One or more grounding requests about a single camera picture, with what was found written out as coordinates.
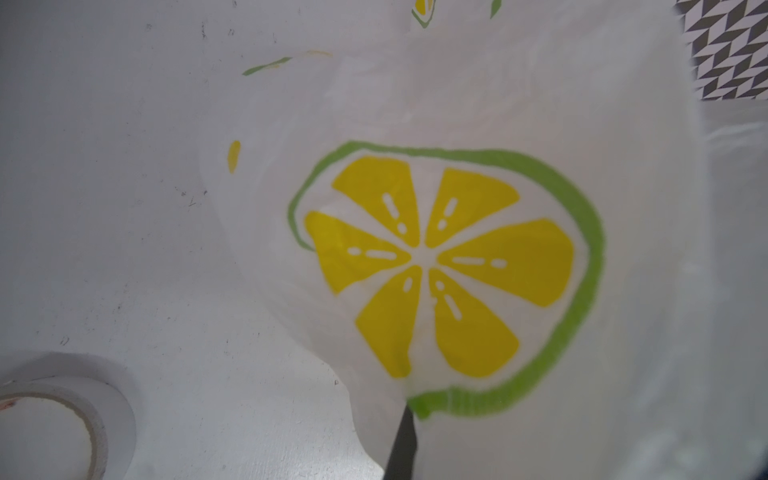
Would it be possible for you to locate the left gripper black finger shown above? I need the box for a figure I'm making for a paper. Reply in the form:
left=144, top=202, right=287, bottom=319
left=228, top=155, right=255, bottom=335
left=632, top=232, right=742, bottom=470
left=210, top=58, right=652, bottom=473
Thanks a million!
left=383, top=406, right=418, bottom=480

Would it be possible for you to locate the white masking tape roll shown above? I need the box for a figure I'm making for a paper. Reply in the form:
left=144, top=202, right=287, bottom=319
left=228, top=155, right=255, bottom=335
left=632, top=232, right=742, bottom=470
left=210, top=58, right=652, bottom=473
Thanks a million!
left=1, top=376, right=137, bottom=479

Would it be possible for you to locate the white plastic bag lemon print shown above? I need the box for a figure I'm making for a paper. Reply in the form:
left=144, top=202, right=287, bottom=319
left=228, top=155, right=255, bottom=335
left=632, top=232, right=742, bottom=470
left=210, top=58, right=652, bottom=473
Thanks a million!
left=197, top=1, right=767, bottom=479

